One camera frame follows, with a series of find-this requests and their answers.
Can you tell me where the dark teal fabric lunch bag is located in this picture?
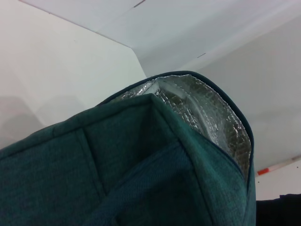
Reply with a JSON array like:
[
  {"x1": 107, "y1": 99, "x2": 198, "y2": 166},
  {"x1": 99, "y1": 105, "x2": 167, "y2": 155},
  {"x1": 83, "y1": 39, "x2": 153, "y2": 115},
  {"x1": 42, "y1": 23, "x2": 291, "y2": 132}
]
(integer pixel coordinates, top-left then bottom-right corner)
[{"x1": 0, "y1": 70, "x2": 257, "y2": 226}]

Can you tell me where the white perforated base panel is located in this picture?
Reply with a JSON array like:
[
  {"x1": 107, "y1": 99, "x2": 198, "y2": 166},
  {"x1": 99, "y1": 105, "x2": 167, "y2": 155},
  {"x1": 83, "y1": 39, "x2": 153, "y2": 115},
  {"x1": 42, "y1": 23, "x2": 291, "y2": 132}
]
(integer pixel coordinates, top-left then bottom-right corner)
[{"x1": 255, "y1": 155, "x2": 301, "y2": 201}]

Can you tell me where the black robot torso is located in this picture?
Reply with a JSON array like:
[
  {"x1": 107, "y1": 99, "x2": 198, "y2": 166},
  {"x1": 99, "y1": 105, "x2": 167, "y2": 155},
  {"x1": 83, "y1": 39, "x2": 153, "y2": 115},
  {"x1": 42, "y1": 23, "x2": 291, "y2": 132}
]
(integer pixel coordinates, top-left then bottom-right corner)
[{"x1": 255, "y1": 193, "x2": 301, "y2": 226}]

